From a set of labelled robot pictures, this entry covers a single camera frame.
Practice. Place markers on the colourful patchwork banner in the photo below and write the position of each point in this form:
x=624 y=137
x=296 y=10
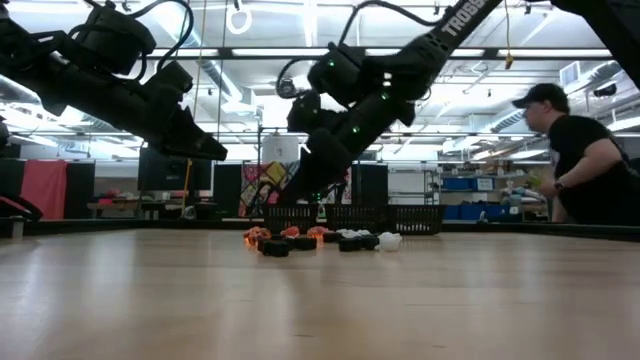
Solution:
x=270 y=180

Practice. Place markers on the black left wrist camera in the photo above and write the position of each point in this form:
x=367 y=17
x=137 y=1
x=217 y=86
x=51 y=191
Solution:
x=170 y=82

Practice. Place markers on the blue storage bin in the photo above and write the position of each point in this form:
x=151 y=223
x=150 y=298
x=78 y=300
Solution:
x=475 y=212
x=467 y=184

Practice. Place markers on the black partition panel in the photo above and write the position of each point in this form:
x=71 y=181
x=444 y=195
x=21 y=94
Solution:
x=227 y=190
x=80 y=190
x=372 y=185

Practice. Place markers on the black hanging camera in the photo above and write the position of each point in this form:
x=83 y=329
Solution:
x=289 y=90

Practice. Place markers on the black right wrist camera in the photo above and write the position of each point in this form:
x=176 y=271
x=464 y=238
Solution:
x=307 y=112

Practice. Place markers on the black monitor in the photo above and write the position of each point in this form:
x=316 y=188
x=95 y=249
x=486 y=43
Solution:
x=170 y=175

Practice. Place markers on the black metal table frame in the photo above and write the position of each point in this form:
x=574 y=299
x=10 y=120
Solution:
x=150 y=225

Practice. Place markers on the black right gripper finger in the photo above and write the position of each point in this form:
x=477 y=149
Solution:
x=296 y=192
x=325 y=155

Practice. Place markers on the red fabric panel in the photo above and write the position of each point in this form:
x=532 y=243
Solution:
x=44 y=189

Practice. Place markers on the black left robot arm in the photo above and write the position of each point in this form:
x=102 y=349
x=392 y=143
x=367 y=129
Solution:
x=60 y=70

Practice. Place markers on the white cylindrical container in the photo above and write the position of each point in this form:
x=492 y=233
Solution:
x=280 y=148

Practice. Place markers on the black baseball cap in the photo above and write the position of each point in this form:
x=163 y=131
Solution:
x=542 y=94

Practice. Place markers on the black overhead frame beam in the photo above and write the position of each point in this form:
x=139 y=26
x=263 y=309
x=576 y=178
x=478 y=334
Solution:
x=250 y=52

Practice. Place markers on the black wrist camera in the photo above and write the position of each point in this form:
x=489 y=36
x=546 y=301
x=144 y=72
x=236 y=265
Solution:
x=170 y=82
x=307 y=112

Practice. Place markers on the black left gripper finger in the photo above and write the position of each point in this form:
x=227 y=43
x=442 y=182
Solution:
x=190 y=156
x=192 y=137

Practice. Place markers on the orange pumpkin game piece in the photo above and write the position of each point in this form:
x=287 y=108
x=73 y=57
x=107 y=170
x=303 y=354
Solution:
x=290 y=231
x=317 y=232
x=266 y=233
x=252 y=235

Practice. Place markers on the black object red trim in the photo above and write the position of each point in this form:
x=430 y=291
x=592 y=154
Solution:
x=17 y=207

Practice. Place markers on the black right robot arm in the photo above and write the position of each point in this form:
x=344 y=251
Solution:
x=430 y=45

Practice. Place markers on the yellow pole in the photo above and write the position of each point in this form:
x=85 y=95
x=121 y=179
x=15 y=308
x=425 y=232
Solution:
x=187 y=180

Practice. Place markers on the person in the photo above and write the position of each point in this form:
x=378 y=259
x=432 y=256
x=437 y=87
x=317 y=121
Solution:
x=590 y=165

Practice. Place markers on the black stand frame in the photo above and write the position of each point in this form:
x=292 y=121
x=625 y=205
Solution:
x=260 y=165

